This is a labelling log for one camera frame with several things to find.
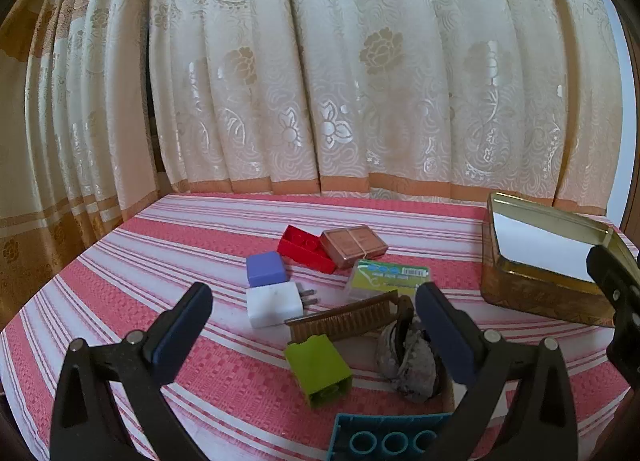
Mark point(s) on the pink striped tablecloth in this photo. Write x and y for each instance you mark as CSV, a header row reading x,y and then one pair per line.
x,y
200,241

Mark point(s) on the grey mottled hair clip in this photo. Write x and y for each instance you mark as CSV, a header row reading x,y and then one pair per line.
x,y
410,366

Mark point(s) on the red building block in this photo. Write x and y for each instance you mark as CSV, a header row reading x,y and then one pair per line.
x,y
300,246

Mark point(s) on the clear box with green label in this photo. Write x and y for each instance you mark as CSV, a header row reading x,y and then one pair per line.
x,y
385,278

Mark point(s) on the white charger plug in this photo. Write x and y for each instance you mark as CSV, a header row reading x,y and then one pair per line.
x,y
272,303

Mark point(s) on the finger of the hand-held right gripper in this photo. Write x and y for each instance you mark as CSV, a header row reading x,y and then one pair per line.
x,y
622,301

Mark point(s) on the gold tin box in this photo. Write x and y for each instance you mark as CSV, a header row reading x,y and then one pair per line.
x,y
525,291

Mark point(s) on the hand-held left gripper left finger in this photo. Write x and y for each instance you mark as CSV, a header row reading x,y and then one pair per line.
x,y
187,326

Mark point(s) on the copper metal box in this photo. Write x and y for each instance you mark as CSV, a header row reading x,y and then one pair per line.
x,y
352,243

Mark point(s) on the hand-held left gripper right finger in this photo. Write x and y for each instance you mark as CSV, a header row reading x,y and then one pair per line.
x,y
450,336

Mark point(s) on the green building block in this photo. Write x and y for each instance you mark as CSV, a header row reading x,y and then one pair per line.
x,y
315,366

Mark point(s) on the purple plastic block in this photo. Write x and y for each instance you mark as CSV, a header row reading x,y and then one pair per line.
x,y
265,268

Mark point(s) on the cream floral curtain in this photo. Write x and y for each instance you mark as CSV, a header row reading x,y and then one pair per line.
x,y
60,141
350,66

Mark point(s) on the teal building block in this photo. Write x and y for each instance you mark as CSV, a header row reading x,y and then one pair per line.
x,y
350,436

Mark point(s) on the brown comb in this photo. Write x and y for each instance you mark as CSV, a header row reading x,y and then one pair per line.
x,y
340,323

